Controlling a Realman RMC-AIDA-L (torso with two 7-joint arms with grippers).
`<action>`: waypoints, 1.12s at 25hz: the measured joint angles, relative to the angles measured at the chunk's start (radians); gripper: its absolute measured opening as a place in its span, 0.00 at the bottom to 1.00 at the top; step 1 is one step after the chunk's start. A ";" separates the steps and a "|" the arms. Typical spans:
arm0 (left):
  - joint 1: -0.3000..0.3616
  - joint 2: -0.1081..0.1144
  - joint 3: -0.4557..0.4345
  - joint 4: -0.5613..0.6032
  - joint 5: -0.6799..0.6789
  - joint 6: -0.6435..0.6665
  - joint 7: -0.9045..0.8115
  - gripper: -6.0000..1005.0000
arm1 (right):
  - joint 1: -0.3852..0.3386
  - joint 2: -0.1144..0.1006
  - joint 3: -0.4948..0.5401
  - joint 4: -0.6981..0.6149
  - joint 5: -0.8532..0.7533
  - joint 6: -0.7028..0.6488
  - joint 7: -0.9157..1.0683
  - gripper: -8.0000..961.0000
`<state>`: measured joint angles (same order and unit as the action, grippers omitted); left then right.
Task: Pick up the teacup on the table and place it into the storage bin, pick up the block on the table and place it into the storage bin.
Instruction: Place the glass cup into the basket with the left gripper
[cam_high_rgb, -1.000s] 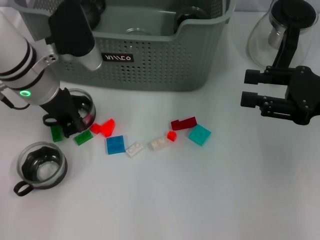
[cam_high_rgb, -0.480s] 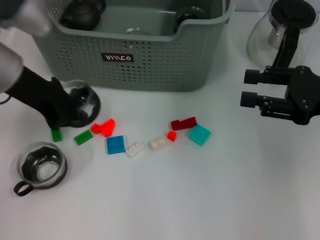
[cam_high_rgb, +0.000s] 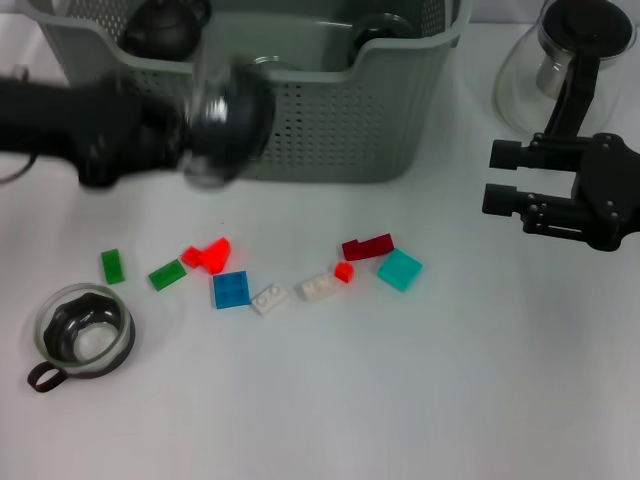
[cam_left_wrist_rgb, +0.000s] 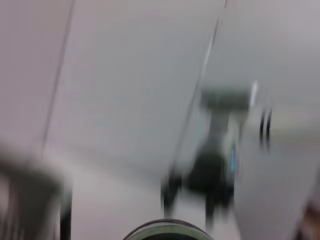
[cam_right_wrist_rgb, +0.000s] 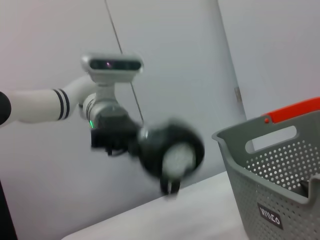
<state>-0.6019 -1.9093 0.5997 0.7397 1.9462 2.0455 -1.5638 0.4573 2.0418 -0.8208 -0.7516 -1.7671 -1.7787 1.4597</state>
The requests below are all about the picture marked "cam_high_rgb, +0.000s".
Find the blue toy brick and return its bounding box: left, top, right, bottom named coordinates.
left=213, top=270, right=251, bottom=310

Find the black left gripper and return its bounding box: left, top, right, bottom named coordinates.
left=0, top=74, right=195, bottom=190

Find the dark clay teapot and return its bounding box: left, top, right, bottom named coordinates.
left=122, top=0, right=214, bottom=64

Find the green toy brick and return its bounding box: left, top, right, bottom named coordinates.
left=100, top=248, right=126, bottom=285
left=147, top=258, right=187, bottom=291

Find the red wedge toy brick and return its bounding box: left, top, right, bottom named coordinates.
left=197, top=237, right=234, bottom=275

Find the glass teapot black handle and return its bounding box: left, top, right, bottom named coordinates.
left=492, top=0, right=636, bottom=146

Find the grey perforated storage bin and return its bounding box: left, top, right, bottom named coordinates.
left=29, top=0, right=474, bottom=184

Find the white toy brick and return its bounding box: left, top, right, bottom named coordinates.
left=251, top=283, right=290, bottom=316
left=299, top=273, right=336, bottom=301

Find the dark red toy brick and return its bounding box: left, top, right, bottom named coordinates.
left=341, top=233, right=395, bottom=262

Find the teal square toy brick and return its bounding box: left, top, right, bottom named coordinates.
left=376, top=248, right=424, bottom=293

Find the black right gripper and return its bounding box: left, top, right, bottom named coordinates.
left=481, top=132, right=640, bottom=252

